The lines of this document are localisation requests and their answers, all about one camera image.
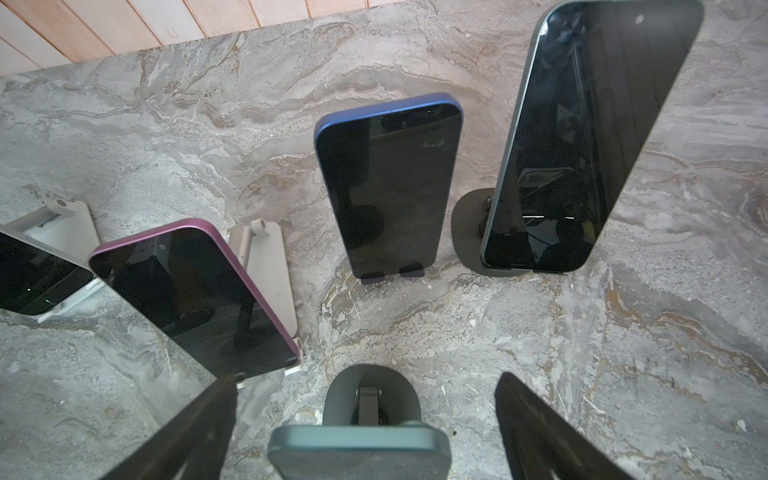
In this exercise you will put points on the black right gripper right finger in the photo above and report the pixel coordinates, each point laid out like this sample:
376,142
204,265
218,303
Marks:
539,443

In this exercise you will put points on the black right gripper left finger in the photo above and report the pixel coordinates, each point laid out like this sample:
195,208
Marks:
192,445

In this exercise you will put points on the purple phone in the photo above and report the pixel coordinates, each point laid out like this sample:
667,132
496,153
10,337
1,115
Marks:
184,278

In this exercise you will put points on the white stand of purple phone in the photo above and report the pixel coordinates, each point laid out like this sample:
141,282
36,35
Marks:
260,248

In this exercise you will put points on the grey stand of blue phone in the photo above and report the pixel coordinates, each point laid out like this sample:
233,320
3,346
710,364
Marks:
414,270

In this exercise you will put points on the phone on white stand far-left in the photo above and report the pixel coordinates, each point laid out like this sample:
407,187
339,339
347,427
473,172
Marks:
34,281

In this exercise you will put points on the grey round tall stand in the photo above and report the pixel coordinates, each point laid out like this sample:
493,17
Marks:
468,221

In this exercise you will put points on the white stand far-left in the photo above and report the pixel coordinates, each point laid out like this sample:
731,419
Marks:
66,229

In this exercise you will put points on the dark phone on tall stand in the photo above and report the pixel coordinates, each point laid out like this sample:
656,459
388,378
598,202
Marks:
596,79

